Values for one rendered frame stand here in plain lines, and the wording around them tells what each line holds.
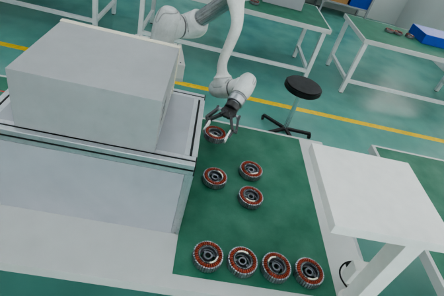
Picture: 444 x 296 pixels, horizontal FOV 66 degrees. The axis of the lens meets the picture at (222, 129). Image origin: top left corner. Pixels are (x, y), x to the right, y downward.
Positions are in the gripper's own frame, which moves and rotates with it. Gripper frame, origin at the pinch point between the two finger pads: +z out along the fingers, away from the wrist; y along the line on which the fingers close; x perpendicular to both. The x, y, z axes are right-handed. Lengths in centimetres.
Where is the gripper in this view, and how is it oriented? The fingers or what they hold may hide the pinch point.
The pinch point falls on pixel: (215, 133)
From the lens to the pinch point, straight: 169.2
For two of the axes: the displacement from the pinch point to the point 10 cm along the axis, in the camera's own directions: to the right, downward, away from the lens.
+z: -4.7, 7.6, -4.5
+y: -8.8, -4.3, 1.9
